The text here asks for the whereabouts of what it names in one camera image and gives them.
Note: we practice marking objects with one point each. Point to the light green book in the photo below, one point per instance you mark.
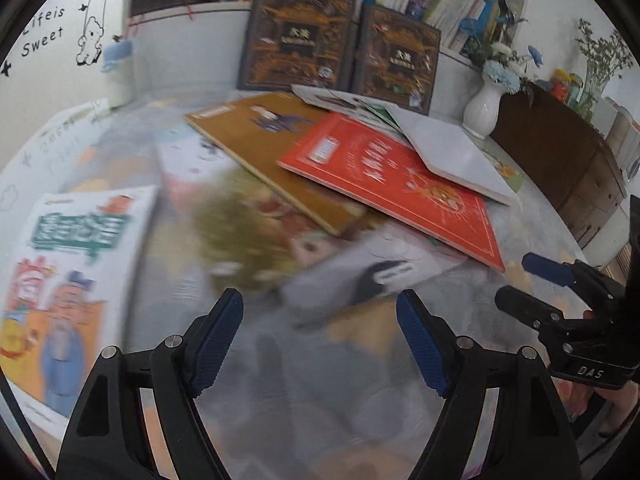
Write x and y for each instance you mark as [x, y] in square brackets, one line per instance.
[506, 171]

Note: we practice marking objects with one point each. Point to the red book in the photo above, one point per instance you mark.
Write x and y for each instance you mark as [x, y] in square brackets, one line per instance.
[390, 185]

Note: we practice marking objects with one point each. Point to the colourful jars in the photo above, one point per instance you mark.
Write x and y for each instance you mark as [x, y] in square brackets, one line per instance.
[565, 87]

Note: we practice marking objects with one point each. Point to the white book with blue-robed man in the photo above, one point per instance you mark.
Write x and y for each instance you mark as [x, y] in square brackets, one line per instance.
[75, 285]

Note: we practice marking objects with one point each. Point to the glass vase with dried flowers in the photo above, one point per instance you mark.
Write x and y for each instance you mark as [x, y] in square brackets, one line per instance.
[597, 85]

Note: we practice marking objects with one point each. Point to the blue and white flowers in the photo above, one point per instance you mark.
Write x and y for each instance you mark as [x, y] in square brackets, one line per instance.
[502, 72]

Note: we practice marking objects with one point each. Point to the plain white book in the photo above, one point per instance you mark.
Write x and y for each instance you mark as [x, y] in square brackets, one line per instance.
[450, 155]

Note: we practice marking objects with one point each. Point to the meadow illustrated book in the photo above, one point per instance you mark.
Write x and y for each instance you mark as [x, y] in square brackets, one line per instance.
[235, 220]

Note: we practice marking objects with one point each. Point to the tree swing bear wall sticker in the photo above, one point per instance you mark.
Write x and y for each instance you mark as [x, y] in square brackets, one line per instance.
[92, 35]

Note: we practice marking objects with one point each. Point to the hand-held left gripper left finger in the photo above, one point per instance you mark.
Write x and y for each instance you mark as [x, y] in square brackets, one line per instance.
[220, 332]

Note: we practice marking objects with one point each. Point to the brown wooden cabinet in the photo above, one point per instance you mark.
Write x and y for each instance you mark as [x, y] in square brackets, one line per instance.
[565, 160]

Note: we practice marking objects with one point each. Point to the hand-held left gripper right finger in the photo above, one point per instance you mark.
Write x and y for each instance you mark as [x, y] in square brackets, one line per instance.
[420, 342]

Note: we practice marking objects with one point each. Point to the dark ornate hardcover book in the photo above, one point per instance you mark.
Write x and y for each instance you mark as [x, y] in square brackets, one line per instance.
[295, 35]
[395, 60]

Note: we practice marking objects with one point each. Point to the person's right hand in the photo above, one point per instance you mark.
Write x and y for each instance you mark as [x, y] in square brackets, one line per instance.
[576, 396]

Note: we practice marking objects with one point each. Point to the ginkgo print tablecloth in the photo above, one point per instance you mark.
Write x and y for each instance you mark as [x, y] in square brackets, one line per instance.
[350, 390]

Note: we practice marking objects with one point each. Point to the white ceramic vase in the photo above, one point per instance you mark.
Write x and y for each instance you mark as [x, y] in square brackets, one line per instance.
[482, 110]

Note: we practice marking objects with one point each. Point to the white thin book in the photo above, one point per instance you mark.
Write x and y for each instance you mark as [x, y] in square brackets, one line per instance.
[320, 97]

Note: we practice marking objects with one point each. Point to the brown donkey book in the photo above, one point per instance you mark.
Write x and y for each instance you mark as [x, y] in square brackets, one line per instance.
[260, 145]

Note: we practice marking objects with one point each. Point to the beige striped sofa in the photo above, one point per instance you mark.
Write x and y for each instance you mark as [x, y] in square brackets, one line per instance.
[625, 260]

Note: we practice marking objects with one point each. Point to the black bird wall sticker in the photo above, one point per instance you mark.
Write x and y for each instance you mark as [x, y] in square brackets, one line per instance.
[5, 70]

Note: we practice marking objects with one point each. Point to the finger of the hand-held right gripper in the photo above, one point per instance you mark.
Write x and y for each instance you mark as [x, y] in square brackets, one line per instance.
[525, 305]
[545, 264]

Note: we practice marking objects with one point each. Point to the blue-lidded white bottle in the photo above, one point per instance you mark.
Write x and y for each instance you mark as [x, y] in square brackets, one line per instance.
[120, 75]

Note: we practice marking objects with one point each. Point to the lettering wall sticker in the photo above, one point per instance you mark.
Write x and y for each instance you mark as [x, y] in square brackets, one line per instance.
[42, 35]

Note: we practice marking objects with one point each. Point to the row of leaning colourful books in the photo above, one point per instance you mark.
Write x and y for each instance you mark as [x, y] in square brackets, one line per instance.
[440, 5]

